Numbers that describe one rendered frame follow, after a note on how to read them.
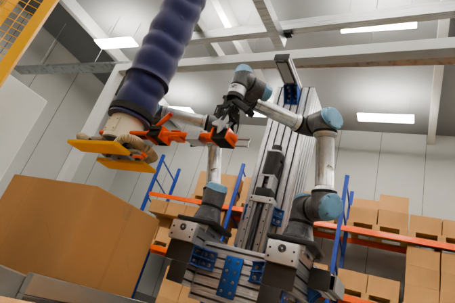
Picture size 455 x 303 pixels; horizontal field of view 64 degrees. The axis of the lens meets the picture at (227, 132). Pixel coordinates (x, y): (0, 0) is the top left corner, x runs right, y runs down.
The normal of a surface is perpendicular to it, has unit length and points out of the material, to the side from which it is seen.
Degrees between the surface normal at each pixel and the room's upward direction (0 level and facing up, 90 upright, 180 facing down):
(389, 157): 90
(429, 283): 90
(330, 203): 97
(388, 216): 90
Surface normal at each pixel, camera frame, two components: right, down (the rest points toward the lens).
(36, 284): 0.86, 0.04
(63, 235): -0.46, -0.50
